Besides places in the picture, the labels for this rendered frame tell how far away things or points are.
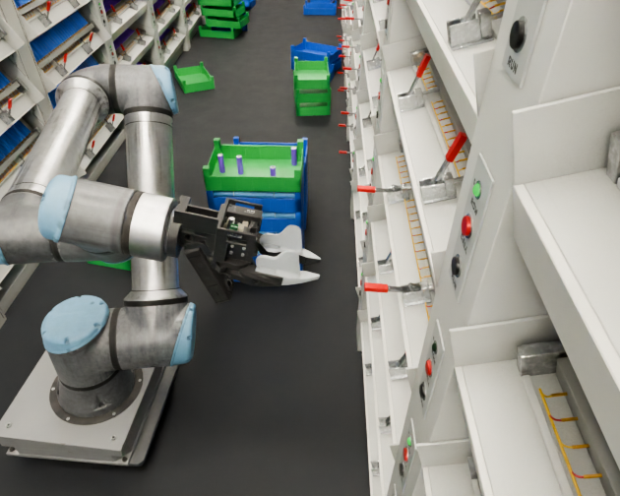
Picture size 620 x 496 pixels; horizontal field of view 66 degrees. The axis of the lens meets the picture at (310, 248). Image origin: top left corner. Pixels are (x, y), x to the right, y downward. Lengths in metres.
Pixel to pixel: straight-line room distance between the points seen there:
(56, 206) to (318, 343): 1.07
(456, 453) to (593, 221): 0.35
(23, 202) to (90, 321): 0.42
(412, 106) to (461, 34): 0.33
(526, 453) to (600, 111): 0.24
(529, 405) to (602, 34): 0.27
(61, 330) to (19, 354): 0.60
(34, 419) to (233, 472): 0.51
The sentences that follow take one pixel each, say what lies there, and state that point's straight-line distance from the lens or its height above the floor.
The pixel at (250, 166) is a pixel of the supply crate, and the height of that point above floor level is 0.40.
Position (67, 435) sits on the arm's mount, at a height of 0.15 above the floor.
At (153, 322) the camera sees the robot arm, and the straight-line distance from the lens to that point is 1.18.
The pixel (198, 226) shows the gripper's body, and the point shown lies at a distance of 0.66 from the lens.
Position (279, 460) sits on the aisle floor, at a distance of 1.38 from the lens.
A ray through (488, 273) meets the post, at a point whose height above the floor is 1.00.
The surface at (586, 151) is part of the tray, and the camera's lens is 0.33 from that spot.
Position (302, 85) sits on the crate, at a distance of 2.87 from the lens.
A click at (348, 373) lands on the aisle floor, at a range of 1.52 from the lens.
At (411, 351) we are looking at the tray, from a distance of 0.69.
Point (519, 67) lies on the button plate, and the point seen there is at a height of 1.14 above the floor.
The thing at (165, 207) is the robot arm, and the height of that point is 0.88.
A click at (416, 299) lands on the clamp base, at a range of 0.74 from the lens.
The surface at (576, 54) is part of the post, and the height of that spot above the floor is 1.16.
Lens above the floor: 1.24
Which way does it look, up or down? 40 degrees down
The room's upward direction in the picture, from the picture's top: straight up
